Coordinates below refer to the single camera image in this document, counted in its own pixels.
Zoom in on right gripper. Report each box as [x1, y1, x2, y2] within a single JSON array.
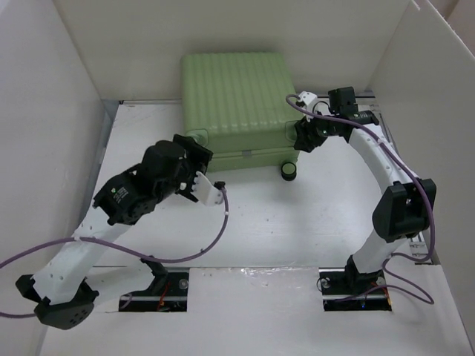
[[295, 105, 340, 152]]

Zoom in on green suitcase blue lining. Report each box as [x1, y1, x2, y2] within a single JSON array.
[[181, 52, 301, 181]]

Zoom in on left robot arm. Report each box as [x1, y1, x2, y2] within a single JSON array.
[[16, 134, 227, 330]]

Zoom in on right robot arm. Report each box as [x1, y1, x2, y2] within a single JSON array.
[[286, 87, 436, 295]]

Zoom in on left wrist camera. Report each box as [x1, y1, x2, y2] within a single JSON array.
[[191, 171, 224, 207]]

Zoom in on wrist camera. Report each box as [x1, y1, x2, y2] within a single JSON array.
[[191, 171, 224, 207], [296, 91, 318, 112]]

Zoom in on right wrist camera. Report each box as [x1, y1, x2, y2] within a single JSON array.
[[296, 91, 318, 112]]

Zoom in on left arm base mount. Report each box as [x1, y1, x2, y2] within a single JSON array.
[[118, 268, 189, 313]]

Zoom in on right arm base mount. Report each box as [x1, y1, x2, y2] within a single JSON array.
[[316, 268, 392, 312]]

